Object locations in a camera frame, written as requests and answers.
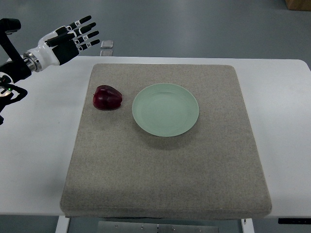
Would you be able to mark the metal plate under table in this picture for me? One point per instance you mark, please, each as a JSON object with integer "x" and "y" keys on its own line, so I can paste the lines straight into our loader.
{"x": 131, "y": 227}

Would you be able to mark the red apple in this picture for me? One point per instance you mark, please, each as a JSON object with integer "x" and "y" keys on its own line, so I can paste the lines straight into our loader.
{"x": 107, "y": 98}

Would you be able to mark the black table control panel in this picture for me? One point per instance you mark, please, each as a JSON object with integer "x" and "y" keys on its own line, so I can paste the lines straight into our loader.
{"x": 295, "y": 221}

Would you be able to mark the upper floor socket plate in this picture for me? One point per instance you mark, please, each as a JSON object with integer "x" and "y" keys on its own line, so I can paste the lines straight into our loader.
{"x": 108, "y": 44}

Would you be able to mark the beige fabric mat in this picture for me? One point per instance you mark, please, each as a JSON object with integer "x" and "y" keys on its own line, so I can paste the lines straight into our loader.
{"x": 213, "y": 171}

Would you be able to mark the cardboard box corner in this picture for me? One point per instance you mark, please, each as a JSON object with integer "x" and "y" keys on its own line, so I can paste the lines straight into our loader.
{"x": 298, "y": 5}

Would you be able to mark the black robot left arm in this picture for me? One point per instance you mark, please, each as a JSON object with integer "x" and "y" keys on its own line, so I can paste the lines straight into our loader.
{"x": 14, "y": 70}

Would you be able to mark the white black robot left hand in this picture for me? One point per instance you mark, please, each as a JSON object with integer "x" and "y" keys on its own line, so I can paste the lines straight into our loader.
{"x": 62, "y": 45}

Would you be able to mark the white table leg frame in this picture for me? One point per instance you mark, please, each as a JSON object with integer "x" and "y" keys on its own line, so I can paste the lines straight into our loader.
{"x": 62, "y": 224}

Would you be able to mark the light green plate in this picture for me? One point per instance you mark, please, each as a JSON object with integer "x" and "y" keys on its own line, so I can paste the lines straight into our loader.
{"x": 165, "y": 109}

